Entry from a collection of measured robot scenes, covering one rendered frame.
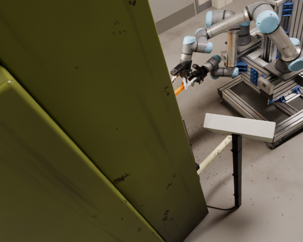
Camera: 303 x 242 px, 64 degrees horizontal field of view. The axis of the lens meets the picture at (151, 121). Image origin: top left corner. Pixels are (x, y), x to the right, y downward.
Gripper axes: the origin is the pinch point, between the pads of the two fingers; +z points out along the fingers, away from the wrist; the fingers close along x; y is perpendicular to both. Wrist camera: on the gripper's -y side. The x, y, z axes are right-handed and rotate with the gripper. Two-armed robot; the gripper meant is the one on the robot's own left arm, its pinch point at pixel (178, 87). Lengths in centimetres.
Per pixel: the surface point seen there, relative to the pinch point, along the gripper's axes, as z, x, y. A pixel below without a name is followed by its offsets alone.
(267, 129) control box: -10, -72, -14
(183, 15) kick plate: -13, 200, 212
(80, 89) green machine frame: -35, -44, -95
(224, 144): 34, -38, 19
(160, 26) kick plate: 6, 212, 173
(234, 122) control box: -8, -58, -19
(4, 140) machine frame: -31, -54, -118
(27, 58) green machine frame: -46, -44, -108
